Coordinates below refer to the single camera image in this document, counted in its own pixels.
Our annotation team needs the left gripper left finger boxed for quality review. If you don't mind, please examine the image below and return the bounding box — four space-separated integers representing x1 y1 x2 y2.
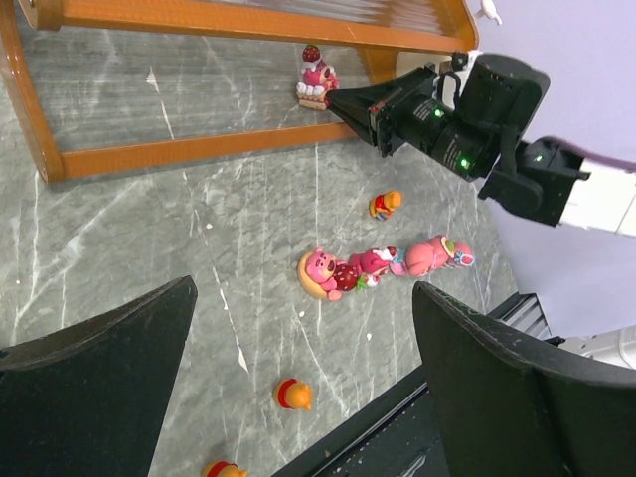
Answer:
1 276 198 476

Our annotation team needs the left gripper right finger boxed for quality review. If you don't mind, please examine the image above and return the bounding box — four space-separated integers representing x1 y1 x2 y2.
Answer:
412 282 635 476

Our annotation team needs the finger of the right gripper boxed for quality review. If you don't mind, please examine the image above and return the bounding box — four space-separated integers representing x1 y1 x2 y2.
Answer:
326 67 437 107
328 101 378 147

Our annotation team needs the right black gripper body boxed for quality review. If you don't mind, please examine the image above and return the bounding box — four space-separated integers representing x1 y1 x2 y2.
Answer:
371 92 477 172

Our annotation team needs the pink bear strawberry hat toy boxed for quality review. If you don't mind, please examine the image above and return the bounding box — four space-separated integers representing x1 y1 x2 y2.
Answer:
348 246 398 290

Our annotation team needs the pink bear blue glasses toy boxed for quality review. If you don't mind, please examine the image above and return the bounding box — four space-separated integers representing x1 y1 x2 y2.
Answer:
447 241 475 268

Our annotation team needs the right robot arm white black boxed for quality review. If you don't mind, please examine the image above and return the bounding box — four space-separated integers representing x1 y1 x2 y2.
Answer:
326 51 635 237

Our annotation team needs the orange wooden shelf rack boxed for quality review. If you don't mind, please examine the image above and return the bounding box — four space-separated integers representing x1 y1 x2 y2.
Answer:
0 0 481 184

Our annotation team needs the orange bear toy right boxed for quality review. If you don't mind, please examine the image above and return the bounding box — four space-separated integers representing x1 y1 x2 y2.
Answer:
369 191 402 221

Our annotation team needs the orange bear toy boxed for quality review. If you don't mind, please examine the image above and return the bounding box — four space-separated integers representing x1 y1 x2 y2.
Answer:
272 378 313 410
201 460 247 477
369 191 402 221

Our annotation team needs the pink bear yellow hat toy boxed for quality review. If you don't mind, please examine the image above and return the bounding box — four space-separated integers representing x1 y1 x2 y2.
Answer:
427 235 455 271

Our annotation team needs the pink lying bear toy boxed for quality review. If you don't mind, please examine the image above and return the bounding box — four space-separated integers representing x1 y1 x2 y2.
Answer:
390 242 438 276

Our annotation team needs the orange bear toy front left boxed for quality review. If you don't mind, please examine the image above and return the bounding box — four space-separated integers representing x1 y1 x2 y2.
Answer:
201 460 247 477

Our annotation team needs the orange bear toy middle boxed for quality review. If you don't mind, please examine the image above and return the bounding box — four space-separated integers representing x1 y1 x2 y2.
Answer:
272 378 313 410

